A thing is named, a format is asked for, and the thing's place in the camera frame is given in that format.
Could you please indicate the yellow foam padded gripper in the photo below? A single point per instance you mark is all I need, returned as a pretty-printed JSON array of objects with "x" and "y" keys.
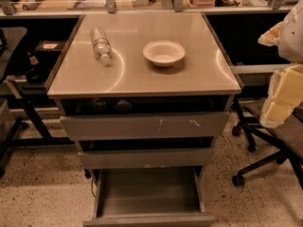
[{"x": 292, "y": 42}]

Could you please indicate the grey bottom drawer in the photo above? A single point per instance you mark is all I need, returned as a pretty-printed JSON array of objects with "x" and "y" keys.
[{"x": 149, "y": 197}]

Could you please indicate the grey top drawer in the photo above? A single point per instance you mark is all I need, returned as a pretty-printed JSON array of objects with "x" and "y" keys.
[{"x": 144, "y": 125}]

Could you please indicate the grey drawer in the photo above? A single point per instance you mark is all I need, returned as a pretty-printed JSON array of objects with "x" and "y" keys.
[
  {"x": 149, "y": 197},
  {"x": 144, "y": 125},
  {"x": 146, "y": 153}
]

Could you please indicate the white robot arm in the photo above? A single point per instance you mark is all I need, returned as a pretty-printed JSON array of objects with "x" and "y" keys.
[{"x": 287, "y": 36}]

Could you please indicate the black box with label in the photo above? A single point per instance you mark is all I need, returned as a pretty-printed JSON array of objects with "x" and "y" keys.
[{"x": 50, "y": 45}]

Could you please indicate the white bowl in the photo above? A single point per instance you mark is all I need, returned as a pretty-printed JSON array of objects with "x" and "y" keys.
[{"x": 163, "y": 53}]

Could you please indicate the office chair on right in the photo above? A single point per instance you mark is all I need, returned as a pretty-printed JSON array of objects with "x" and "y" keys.
[{"x": 287, "y": 138}]

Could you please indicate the clear plastic water bottle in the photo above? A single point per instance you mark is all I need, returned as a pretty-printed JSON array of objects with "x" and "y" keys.
[{"x": 101, "y": 45}]

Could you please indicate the grey drawer cabinet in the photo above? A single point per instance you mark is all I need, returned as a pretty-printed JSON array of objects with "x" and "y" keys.
[{"x": 201, "y": 81}]

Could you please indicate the grey middle drawer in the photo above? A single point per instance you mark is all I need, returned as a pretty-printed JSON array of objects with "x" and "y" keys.
[{"x": 146, "y": 153}]

